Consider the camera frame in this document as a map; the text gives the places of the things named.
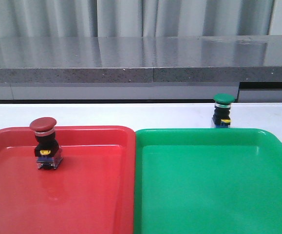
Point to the red mushroom push button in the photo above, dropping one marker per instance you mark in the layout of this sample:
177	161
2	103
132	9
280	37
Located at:
48	152

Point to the grey pleated curtain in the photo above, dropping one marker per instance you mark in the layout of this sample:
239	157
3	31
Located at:
134	18

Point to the red plastic tray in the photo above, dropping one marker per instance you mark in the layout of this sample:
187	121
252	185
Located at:
91	192

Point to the green mushroom push button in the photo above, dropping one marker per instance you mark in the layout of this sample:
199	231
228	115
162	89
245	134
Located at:
221	118

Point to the grey stone counter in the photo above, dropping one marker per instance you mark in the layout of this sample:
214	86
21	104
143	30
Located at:
162	69

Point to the green plastic tray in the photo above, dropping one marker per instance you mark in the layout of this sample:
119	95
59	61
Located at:
208	181

